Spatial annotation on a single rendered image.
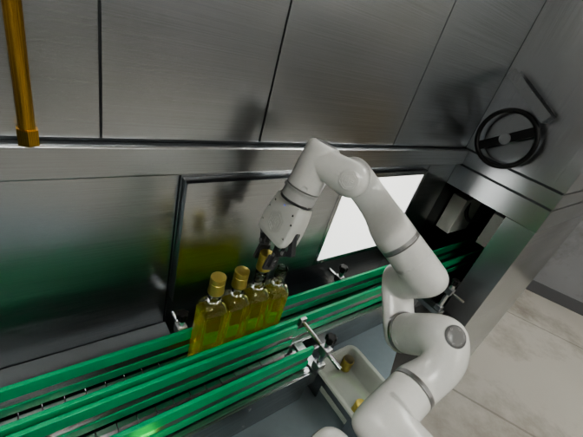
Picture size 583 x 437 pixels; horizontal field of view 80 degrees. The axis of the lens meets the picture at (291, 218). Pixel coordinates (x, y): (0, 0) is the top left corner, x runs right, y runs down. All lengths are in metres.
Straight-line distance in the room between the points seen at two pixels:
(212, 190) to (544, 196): 1.14
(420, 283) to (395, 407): 0.23
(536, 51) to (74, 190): 1.42
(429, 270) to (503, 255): 0.84
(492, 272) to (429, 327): 0.88
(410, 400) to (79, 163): 0.68
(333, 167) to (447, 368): 0.42
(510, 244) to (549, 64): 0.63
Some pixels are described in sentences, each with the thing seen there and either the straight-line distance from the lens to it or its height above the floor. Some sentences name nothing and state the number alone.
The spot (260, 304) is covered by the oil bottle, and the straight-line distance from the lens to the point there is 0.87.
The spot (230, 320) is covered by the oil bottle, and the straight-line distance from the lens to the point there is 0.84.
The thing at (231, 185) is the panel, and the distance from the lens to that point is 0.78.
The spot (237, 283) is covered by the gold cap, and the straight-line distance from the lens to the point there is 0.78.
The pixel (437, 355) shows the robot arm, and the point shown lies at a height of 1.22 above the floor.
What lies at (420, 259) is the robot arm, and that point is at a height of 1.33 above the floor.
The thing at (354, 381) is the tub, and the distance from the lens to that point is 1.20.
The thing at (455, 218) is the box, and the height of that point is 1.08.
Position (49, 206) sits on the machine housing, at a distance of 0.74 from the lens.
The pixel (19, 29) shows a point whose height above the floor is 1.56.
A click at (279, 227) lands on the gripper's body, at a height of 1.28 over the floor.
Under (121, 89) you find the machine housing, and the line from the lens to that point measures 0.66.
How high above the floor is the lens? 1.66
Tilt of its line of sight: 30 degrees down
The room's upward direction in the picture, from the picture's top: 17 degrees clockwise
